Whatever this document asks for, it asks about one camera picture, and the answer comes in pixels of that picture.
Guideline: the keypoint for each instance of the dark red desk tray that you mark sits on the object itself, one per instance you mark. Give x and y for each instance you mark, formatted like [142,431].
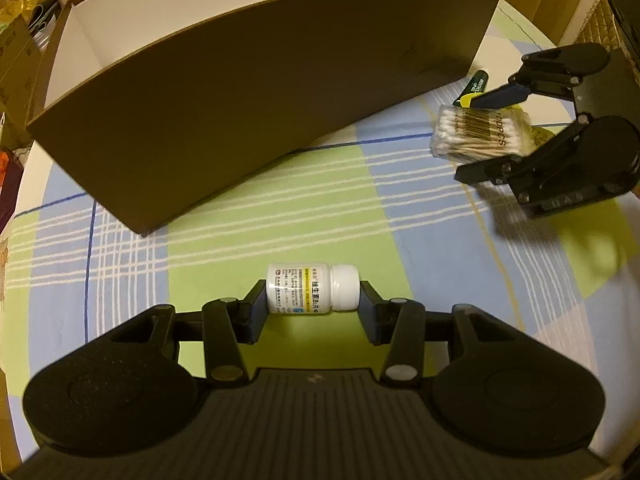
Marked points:
[11,176]

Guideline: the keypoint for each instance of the cotton swab pack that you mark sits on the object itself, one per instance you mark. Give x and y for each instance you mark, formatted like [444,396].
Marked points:
[464,134]

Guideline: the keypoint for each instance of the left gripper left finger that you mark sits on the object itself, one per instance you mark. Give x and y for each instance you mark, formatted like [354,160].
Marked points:
[226,324]

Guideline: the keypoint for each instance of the black green pen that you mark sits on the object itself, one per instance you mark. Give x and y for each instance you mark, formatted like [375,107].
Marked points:
[475,86]

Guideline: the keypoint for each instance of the wicker chair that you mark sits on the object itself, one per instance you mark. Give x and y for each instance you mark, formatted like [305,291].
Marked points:
[599,27]

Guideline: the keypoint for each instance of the white pill bottle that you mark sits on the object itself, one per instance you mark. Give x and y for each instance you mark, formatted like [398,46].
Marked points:
[312,288]

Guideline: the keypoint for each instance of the brown white storage box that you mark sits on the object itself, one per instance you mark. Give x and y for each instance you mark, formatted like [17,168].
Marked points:
[152,106]

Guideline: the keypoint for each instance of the checked tablecloth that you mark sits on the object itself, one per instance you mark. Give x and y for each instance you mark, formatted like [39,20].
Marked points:
[371,195]

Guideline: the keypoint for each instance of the brown cardboard box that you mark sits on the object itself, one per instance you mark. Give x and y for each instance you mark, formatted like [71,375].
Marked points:
[20,60]

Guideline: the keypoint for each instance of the yellow sachet packet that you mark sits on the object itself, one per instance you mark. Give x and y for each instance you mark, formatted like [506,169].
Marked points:
[540,136]

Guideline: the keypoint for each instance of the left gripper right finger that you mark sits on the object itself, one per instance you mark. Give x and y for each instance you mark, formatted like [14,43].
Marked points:
[399,324]

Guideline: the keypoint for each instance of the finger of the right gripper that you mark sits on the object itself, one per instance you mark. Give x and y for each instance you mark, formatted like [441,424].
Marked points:
[500,170]
[553,73]

